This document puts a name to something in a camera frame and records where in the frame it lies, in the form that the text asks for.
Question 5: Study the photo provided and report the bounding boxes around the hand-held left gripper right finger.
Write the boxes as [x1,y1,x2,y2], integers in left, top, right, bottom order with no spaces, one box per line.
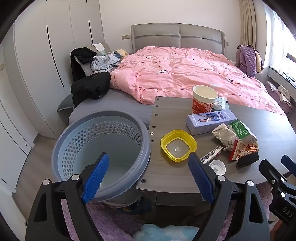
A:
[188,153,271,241]

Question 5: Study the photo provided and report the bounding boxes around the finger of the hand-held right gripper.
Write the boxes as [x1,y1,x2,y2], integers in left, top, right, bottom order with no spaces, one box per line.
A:
[259,159,296,197]
[281,155,296,173]

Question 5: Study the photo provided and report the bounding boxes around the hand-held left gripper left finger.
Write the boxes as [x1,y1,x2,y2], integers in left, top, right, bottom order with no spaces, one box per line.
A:
[25,152,110,241]

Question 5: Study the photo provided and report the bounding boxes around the white bottle cap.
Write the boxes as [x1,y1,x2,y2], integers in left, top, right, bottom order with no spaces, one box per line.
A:
[209,159,226,176]

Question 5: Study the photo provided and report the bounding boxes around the small card packet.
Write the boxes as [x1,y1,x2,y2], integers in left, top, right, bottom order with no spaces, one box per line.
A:
[199,146,223,163]

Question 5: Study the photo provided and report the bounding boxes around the red and white carton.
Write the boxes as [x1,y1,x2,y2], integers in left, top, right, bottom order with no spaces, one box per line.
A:
[228,139,260,162]

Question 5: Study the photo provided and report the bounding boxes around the blue perforated plastic basket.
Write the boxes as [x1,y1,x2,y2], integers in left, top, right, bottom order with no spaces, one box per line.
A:
[51,111,152,207]

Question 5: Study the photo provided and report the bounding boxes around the white paper bag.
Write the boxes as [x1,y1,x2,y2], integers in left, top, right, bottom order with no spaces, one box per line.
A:
[212,123,237,151]

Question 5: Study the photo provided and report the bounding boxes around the green cardboard box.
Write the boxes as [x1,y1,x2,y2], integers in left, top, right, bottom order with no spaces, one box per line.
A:
[230,119,258,145]

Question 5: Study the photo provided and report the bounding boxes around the yellow plastic lid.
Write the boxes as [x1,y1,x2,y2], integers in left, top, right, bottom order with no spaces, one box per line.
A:
[160,130,197,161]

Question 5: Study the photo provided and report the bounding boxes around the purple cardboard box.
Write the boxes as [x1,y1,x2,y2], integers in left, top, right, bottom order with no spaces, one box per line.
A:
[186,109,237,136]

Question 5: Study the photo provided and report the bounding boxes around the red and white paper cup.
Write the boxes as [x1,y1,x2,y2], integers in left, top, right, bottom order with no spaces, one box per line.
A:
[192,85,218,114]

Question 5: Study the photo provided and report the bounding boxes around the white wet wipe packet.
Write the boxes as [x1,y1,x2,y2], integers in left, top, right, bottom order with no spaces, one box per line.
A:
[213,97,230,111]

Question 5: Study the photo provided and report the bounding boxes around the purple fluffy rug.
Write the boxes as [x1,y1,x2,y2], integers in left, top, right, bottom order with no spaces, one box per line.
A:
[60,181,278,241]

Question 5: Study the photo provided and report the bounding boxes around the blue fluffy towel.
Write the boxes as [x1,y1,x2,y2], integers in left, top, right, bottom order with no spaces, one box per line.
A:
[133,224,200,241]

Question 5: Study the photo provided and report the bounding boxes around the white and pink clothes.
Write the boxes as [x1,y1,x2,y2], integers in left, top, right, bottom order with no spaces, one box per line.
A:
[266,81,292,106]

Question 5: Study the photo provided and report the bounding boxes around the grey upholstered bed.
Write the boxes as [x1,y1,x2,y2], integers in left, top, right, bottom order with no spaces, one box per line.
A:
[68,23,287,130]

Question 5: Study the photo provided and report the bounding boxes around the white door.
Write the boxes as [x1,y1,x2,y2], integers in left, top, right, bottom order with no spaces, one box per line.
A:
[0,58,35,193]

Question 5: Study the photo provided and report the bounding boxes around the black clothes pile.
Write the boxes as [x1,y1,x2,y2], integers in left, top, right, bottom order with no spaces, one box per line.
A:
[70,72,112,106]

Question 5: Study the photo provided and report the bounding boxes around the purple garment on chair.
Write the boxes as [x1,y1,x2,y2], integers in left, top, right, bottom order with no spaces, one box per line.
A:
[236,44,264,78]

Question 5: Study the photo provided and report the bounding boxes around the pink blanket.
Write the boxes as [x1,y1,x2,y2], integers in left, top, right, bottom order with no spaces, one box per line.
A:
[109,46,286,116]

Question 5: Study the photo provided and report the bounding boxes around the window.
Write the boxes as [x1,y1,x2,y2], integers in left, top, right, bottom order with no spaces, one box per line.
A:
[264,5,296,86]

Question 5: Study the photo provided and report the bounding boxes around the light blue clothes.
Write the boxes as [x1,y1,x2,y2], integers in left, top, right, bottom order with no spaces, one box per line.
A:
[90,52,122,72]

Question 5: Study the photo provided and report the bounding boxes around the black jacket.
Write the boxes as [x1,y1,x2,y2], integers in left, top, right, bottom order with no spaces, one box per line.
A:
[70,47,97,82]

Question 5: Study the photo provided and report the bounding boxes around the white wardrobe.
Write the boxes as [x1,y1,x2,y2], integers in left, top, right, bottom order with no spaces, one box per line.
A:
[3,0,104,139]

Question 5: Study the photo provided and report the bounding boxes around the beige curtain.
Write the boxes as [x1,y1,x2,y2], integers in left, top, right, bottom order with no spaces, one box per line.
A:
[239,0,266,67]

